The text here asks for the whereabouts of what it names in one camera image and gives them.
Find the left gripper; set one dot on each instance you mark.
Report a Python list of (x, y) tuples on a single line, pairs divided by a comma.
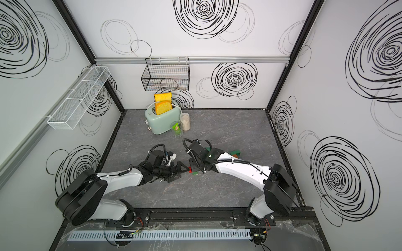
[(173, 172)]

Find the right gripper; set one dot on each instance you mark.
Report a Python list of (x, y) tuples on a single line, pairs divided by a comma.
[(192, 163)]

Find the dark green long lego brick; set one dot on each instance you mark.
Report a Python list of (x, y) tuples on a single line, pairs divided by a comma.
[(237, 152)]

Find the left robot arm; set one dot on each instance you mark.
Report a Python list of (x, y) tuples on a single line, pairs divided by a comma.
[(84, 199)]

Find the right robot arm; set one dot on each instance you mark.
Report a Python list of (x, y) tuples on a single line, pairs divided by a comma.
[(279, 189)]

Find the clear glass with green packets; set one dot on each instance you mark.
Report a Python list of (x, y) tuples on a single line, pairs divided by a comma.
[(176, 128)]

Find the mint green toaster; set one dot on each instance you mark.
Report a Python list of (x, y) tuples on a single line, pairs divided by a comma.
[(159, 124)]

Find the beige speckled cup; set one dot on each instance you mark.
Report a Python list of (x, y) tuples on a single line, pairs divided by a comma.
[(185, 121)]

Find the front orange toast slice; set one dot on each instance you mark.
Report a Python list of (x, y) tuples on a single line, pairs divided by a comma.
[(163, 107)]

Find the rear yellow toast slice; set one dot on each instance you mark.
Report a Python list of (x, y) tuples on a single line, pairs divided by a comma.
[(163, 97)]

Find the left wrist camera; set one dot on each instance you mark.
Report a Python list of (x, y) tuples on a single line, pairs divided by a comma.
[(169, 158)]

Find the black wire basket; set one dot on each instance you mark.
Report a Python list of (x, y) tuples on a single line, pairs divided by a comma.
[(166, 73)]

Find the white slotted cable duct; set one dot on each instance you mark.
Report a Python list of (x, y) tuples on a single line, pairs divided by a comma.
[(159, 235)]

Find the black front rail frame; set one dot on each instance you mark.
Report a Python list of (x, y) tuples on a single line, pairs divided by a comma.
[(147, 217)]

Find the white mesh wall shelf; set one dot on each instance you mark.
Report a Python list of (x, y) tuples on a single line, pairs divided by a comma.
[(78, 100)]

